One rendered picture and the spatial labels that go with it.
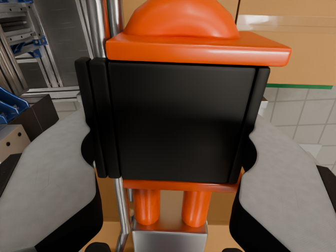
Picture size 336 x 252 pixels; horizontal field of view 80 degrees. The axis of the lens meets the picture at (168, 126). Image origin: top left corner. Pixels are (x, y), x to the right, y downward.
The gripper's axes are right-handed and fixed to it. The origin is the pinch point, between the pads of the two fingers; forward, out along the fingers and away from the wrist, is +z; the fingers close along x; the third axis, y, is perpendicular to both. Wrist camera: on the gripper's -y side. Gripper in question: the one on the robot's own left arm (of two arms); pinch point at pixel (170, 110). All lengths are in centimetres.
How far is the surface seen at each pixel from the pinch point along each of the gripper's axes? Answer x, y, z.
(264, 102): 34, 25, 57
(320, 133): 113, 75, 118
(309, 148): 110, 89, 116
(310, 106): 97, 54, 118
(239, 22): 21, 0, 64
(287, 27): 37, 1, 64
